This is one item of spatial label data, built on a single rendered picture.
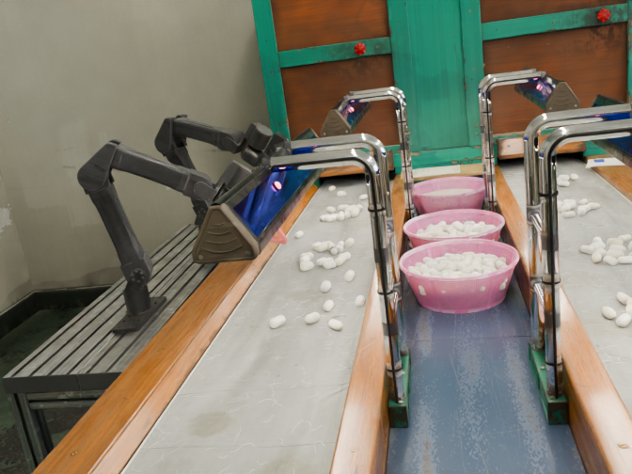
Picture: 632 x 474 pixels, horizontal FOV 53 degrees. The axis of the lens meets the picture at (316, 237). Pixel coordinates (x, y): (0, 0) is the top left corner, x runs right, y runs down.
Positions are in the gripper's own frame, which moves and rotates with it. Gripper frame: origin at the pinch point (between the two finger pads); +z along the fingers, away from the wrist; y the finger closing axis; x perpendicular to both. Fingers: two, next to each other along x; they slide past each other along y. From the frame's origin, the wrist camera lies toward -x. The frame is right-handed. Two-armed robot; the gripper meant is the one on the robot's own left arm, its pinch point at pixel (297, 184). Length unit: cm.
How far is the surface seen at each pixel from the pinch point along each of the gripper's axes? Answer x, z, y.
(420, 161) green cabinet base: -20, 33, 48
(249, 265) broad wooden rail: 10.4, 2.9, -47.7
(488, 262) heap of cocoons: -25, 49, -53
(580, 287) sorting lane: -35, 62, -69
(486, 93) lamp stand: -55, 31, -9
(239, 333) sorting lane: 8, 10, -83
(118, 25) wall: 19, -125, 125
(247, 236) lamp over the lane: -30, 4, -127
